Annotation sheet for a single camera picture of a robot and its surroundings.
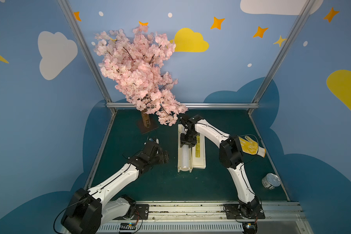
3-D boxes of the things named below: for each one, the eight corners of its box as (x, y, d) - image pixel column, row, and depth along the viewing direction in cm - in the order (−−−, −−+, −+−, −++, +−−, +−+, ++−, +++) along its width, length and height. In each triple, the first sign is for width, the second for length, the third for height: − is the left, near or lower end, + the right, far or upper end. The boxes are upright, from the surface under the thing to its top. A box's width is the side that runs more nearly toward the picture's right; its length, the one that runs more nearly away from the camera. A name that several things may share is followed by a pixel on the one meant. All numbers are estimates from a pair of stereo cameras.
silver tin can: (259, 185, 86) (265, 181, 80) (263, 175, 90) (269, 170, 84) (272, 192, 83) (278, 189, 78) (275, 181, 87) (281, 177, 82)
